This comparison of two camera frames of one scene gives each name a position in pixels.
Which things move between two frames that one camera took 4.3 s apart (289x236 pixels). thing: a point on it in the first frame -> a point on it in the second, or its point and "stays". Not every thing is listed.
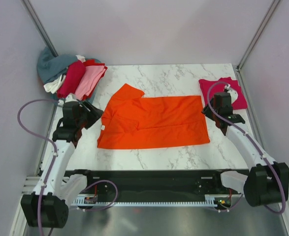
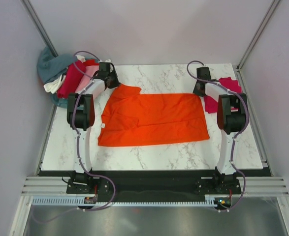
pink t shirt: [91, 75] stays
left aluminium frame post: [37, 23] stays
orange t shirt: [130, 121] stays
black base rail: [160, 182] stays
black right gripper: [206, 111] -> [195, 92]
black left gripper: [94, 114] -> [117, 83]
